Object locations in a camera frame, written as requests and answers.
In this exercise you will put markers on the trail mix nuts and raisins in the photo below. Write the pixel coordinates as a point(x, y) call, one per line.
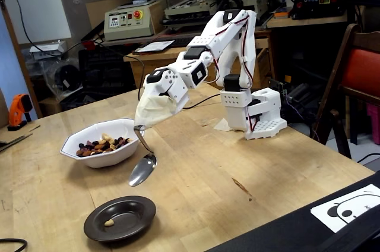
point(95, 146)

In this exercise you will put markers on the orange and black tool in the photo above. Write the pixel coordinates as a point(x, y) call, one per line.
point(17, 106)

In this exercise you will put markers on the wooden cabinet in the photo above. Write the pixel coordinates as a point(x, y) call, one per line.
point(264, 67)

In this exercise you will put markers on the white device box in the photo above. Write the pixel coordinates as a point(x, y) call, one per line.
point(47, 50)

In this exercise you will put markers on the flat tablet with white screen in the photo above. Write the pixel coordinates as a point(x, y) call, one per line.
point(154, 47)

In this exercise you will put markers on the dark metal strip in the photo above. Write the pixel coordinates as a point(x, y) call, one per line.
point(15, 140)

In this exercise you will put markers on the white octagonal bowl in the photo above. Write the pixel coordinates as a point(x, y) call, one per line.
point(104, 160)

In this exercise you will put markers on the beige control box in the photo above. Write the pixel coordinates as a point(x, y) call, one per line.
point(127, 30)

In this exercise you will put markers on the pale cashew nut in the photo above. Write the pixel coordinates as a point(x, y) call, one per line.
point(109, 223)

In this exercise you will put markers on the bent metal spoon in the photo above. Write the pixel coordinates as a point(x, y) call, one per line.
point(142, 171)

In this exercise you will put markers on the white board panel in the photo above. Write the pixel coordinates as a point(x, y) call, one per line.
point(35, 5)

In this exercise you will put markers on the red padded wooden chair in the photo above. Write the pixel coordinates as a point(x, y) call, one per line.
point(360, 67)

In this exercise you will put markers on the wooden workbench top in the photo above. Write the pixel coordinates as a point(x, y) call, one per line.
point(308, 21)

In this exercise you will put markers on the green circuit board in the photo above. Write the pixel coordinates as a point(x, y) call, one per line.
point(277, 85)

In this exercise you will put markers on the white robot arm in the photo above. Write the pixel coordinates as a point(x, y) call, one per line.
point(250, 35)

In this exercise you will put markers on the tape-wrapped gripper finger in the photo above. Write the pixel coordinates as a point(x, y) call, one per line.
point(145, 109)
point(172, 81)

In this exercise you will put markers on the beige masking tape piece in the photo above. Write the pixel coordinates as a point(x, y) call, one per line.
point(221, 126)

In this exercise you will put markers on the dark brown plate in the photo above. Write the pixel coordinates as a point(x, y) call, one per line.
point(130, 213)

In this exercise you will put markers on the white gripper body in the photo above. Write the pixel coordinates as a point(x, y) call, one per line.
point(156, 86)

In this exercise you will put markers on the black spool in plastic bag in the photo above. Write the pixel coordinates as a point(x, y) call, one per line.
point(65, 78)

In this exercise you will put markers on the black case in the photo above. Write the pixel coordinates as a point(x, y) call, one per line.
point(297, 231)

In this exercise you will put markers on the black plastic crate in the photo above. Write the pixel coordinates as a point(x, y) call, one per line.
point(101, 70)

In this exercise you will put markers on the white panda sticker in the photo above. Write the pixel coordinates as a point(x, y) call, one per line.
point(335, 213)

